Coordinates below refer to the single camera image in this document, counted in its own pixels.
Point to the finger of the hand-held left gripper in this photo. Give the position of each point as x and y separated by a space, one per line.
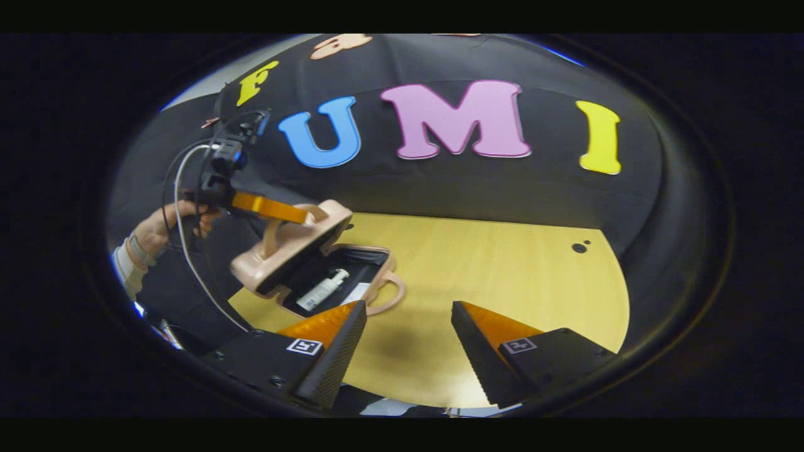
273 209

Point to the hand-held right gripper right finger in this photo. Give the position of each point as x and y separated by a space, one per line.
480 361

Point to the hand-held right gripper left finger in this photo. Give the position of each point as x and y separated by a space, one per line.
333 364

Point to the small pink suitcase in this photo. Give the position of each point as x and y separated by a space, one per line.
289 251

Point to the white pump bottle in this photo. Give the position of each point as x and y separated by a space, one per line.
321 290

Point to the copper cloth clip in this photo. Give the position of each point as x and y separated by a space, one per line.
210 122

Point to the black backdrop cloth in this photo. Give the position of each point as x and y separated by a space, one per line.
502 188

